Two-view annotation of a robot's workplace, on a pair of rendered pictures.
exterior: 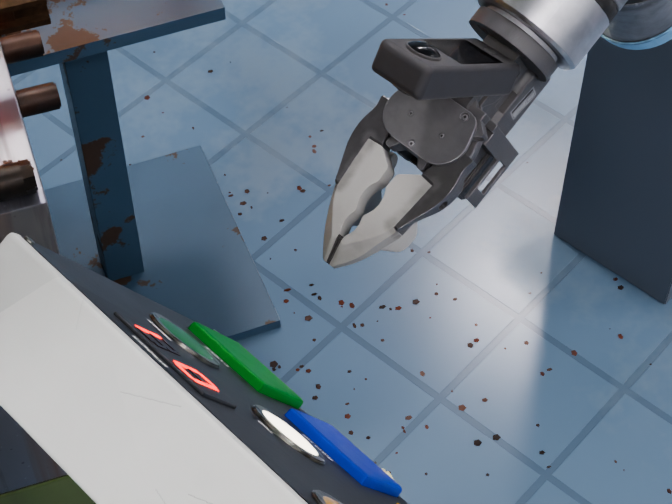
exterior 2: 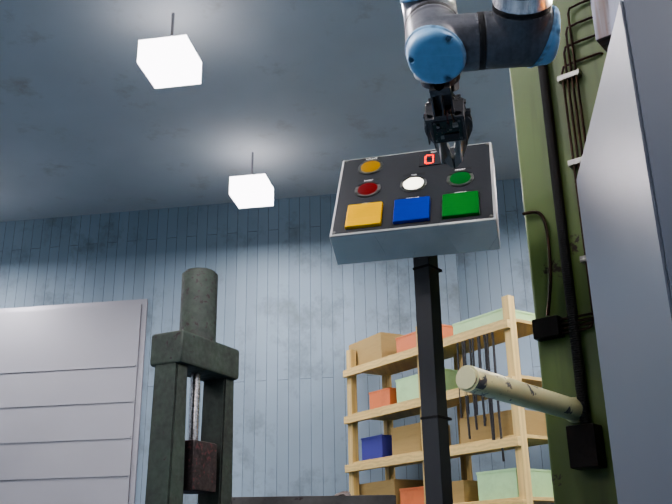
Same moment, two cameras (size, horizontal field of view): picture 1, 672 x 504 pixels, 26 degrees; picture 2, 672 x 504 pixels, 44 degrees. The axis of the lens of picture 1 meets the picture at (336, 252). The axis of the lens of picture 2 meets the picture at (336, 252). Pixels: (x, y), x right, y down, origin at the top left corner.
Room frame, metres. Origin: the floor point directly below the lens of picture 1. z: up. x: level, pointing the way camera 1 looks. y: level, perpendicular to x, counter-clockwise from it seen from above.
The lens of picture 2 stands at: (1.76, -0.98, 0.33)
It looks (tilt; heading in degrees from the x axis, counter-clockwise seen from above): 20 degrees up; 148
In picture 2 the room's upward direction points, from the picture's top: 1 degrees counter-clockwise
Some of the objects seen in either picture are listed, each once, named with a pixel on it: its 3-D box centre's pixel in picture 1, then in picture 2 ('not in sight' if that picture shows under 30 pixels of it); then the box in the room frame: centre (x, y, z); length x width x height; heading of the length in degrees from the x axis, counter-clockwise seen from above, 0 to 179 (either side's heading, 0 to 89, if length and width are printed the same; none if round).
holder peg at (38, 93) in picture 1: (37, 99); not in sight; (0.98, 0.29, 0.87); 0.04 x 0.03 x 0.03; 109
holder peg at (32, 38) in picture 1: (21, 46); not in sight; (1.05, 0.31, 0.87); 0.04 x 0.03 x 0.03; 109
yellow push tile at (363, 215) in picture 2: not in sight; (364, 216); (0.43, -0.07, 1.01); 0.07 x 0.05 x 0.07; 44
